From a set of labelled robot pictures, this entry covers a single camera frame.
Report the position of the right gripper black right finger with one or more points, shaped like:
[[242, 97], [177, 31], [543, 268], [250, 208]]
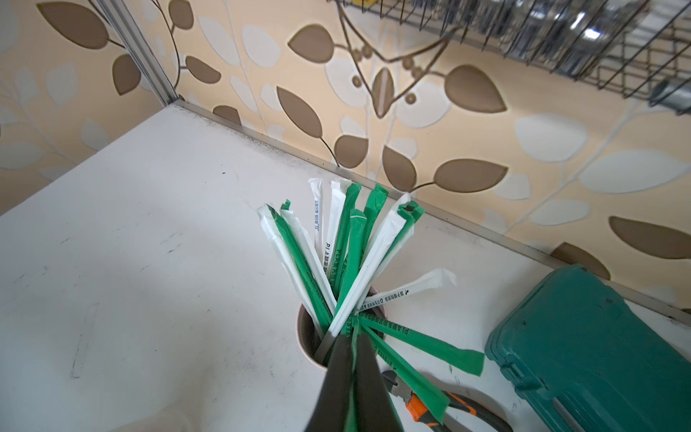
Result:
[[372, 405]]

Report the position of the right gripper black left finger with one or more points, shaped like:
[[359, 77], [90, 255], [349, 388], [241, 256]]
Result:
[[330, 414]]

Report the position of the orange black pliers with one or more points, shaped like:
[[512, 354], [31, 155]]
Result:
[[429, 409]]

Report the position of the pink straw holder cup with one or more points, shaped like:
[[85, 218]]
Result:
[[308, 338]]

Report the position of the green white wrapped straws bundle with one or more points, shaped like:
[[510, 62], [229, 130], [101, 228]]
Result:
[[314, 261]]

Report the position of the green plastic tool case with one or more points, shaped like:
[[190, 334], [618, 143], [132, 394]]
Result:
[[578, 355]]

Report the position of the black wire basket rear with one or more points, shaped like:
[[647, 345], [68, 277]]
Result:
[[636, 49]]

